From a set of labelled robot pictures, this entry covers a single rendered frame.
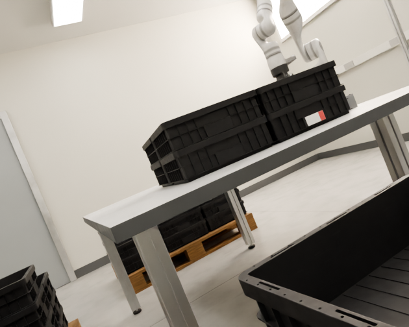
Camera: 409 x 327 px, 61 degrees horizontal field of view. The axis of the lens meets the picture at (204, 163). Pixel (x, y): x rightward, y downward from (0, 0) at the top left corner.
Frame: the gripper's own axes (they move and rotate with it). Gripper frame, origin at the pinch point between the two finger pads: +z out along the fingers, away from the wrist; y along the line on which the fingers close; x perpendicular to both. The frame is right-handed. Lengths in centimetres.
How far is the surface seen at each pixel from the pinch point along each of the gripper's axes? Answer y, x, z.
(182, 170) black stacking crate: 13, -58, 11
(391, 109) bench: 39.0, 9.6, 18.6
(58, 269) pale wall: -298, -181, 66
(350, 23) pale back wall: -222, 242, -74
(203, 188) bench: 50, -61, 17
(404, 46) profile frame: -100, 174, -12
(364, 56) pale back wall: -217, 239, -30
